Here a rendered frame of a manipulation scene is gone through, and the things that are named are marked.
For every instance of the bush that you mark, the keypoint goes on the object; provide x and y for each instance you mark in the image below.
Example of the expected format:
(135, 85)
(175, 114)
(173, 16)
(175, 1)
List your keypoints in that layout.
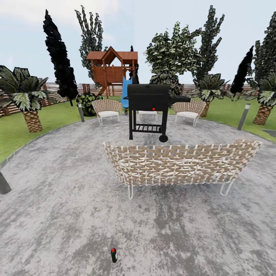
(25, 92)
(266, 97)
(168, 77)
(86, 100)
(209, 87)

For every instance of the insectifuge atomizer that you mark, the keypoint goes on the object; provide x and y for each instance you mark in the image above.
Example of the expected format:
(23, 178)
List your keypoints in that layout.
(114, 255)

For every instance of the charcoal grill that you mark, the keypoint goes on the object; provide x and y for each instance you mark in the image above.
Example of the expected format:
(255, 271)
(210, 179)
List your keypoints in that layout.
(146, 97)

